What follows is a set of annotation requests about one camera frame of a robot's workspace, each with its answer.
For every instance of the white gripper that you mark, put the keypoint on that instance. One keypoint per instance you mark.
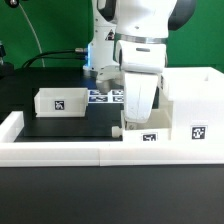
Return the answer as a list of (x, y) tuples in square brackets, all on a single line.
[(140, 65)]

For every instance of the white front drawer tray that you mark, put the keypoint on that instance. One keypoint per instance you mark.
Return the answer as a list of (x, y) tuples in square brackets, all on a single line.
[(157, 128)]

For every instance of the white drawer tray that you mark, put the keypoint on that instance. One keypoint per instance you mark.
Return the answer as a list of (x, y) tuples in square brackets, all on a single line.
[(61, 102), (157, 128)]

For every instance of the white drawer cabinet box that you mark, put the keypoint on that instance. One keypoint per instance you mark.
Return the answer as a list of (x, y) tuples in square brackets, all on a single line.
[(194, 99)]

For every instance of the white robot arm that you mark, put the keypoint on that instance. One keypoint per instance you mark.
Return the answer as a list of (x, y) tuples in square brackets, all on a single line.
[(138, 21)]

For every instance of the white rear drawer tray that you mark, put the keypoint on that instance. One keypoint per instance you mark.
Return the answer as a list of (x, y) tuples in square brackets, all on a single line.
[(61, 102)]

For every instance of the white fiducial marker sheet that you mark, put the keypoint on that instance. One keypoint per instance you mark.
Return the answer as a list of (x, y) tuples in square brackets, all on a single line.
[(114, 96)]

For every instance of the white U-shaped border frame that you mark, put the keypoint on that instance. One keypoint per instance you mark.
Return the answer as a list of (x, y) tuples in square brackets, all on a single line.
[(43, 154)]

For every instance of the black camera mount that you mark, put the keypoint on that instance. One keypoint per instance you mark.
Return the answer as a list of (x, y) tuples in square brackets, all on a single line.
[(6, 68)]

